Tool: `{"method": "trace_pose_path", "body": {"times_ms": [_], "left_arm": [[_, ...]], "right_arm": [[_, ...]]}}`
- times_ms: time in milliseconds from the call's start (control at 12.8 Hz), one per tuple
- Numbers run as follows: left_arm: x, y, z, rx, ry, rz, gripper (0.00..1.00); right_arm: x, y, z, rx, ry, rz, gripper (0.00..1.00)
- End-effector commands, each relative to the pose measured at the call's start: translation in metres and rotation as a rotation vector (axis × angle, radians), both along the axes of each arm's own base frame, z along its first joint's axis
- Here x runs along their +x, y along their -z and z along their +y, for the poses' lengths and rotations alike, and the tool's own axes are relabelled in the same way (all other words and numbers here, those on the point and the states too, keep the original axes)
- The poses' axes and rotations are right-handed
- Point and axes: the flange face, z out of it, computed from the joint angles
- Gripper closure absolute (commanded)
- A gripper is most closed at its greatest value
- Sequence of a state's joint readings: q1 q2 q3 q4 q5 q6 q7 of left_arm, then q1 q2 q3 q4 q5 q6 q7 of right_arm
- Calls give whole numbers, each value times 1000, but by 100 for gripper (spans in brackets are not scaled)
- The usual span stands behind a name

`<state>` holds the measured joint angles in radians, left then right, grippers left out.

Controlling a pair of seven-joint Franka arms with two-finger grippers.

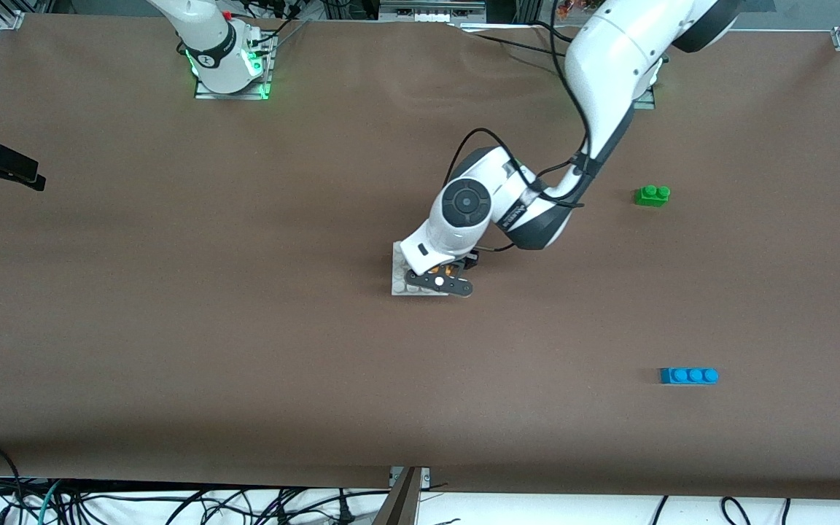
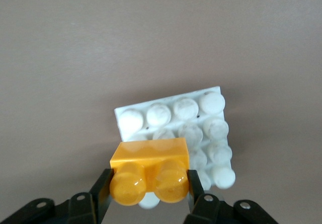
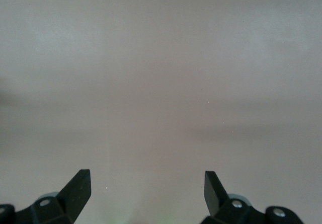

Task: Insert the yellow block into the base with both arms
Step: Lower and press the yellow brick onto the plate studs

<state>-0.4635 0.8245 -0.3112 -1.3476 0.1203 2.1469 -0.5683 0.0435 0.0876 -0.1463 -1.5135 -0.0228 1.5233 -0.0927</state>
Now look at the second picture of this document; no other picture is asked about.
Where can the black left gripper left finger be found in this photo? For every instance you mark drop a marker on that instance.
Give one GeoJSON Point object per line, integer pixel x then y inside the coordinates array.
{"type": "Point", "coordinates": [83, 206]}

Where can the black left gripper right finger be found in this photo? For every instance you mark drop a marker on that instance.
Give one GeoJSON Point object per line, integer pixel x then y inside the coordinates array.
{"type": "Point", "coordinates": [213, 209]}

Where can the yellow two-stud block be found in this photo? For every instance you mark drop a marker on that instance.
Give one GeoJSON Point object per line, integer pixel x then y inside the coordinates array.
{"type": "Point", "coordinates": [148, 166]}

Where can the white studded base plate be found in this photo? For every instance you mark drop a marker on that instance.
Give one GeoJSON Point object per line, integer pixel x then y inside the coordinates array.
{"type": "Point", "coordinates": [201, 123]}

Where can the brown table cover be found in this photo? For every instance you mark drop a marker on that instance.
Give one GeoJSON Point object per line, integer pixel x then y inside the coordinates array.
{"type": "Point", "coordinates": [125, 45]}

